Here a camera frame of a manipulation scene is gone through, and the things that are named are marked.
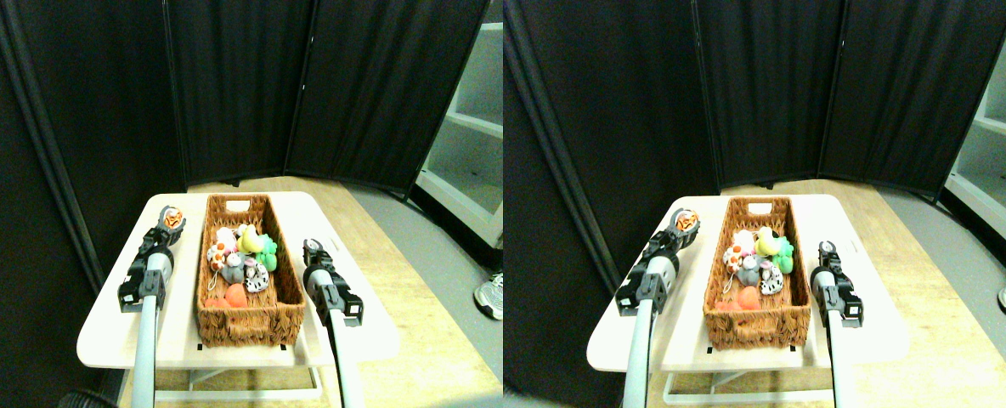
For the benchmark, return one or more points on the orange black-striped toy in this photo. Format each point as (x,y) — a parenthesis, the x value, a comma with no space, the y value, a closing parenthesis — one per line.
(688,222)
(172,219)

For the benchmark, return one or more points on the green toy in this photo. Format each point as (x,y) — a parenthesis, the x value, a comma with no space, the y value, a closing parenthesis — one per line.
(270,246)
(787,248)
(785,264)
(269,263)

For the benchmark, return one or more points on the white orange-spotted toy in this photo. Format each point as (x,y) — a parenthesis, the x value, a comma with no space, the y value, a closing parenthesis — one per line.
(217,256)
(734,257)

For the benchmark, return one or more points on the yellow toy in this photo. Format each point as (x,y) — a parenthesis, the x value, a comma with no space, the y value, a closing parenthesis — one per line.
(767,243)
(251,240)

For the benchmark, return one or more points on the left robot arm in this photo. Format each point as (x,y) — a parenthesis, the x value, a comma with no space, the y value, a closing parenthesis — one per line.
(146,357)
(639,357)

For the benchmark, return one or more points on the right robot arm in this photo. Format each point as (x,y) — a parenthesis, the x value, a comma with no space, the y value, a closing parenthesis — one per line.
(839,357)
(341,357)

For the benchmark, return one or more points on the black curtain stand foot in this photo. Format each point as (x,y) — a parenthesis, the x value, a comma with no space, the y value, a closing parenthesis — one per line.
(762,184)
(231,182)

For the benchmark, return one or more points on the brown wicker basket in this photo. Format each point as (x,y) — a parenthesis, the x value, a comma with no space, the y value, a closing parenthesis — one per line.
(252,327)
(758,330)

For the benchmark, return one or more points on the low white table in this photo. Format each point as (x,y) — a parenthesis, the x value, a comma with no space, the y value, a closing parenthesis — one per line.
(690,340)
(172,340)

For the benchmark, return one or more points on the grey curtain stand pole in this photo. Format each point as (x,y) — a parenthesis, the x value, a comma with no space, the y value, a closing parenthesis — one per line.
(564,170)
(44,127)

